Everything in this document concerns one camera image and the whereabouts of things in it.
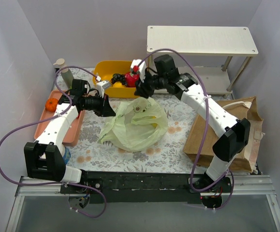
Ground orange pumpkin toy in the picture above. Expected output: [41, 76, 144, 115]
[45, 98, 58, 113]

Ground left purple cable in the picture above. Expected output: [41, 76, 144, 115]
[0, 67, 107, 218]

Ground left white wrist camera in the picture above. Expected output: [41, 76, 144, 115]
[95, 76, 112, 98]

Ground yellow plastic basket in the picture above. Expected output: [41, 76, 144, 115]
[93, 60, 138, 99]

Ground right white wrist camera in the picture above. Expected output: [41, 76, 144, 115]
[130, 59, 147, 83]

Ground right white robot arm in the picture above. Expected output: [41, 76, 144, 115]
[130, 55, 251, 192]

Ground purple cable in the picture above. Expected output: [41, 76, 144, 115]
[0, 67, 107, 218]
[134, 48, 235, 210]

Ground pink plastic tray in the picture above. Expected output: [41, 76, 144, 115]
[34, 102, 85, 146]

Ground grey pump soap bottle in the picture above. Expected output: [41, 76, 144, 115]
[53, 58, 74, 88]

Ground white two-tier shelf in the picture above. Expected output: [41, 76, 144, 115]
[147, 26, 258, 98]

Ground brown jute tote bag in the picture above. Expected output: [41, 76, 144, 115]
[183, 97, 265, 173]

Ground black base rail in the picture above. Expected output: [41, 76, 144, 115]
[16, 170, 277, 210]

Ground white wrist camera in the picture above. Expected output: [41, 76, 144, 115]
[95, 76, 112, 98]
[130, 59, 147, 83]

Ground white blue tape roll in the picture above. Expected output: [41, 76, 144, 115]
[62, 147, 71, 165]

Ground black grape bunch toy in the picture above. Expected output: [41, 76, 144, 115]
[111, 73, 127, 86]

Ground yellow fruit toy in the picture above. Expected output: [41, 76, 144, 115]
[148, 116, 158, 129]

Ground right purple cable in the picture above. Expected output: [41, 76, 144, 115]
[134, 48, 235, 210]

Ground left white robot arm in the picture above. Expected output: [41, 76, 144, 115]
[24, 79, 116, 193]

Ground red dragon fruit toy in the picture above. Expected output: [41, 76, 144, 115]
[125, 72, 139, 87]

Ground green plastic grocery bag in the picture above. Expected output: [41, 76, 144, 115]
[98, 97, 168, 152]

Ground floral table mat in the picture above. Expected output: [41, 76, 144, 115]
[29, 67, 235, 174]

